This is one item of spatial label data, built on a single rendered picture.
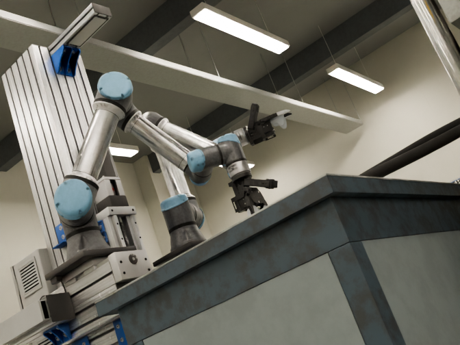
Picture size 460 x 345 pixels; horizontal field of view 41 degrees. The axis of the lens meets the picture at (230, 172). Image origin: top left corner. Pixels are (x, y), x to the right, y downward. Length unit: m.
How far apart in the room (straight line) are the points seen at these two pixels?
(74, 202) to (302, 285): 0.99
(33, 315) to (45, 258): 0.49
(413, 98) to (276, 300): 8.42
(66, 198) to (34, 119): 0.71
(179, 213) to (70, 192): 0.60
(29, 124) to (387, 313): 1.87
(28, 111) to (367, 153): 7.52
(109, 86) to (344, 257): 1.23
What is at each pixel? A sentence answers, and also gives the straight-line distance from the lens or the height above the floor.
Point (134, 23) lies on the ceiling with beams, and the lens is 6.92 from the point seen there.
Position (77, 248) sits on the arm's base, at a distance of 2.09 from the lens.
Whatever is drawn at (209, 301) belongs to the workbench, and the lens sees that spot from 1.33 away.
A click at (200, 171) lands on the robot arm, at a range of 2.11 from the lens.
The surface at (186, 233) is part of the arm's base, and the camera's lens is 2.44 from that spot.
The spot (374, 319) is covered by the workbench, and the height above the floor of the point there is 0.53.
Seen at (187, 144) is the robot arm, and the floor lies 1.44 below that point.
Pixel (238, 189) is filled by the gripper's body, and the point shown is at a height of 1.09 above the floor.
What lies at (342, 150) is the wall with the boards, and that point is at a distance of 9.87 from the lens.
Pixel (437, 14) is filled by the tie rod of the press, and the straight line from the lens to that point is 1.92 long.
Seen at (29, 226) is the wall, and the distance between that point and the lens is 8.51.
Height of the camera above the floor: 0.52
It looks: 18 degrees up
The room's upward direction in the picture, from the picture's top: 21 degrees counter-clockwise
